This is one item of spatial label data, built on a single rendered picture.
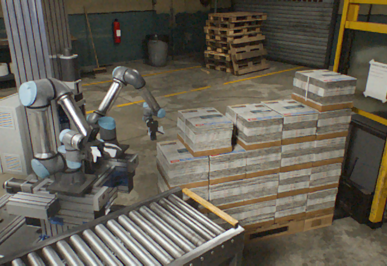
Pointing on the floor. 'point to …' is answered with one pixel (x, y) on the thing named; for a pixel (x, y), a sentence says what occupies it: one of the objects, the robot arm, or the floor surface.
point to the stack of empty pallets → (225, 56)
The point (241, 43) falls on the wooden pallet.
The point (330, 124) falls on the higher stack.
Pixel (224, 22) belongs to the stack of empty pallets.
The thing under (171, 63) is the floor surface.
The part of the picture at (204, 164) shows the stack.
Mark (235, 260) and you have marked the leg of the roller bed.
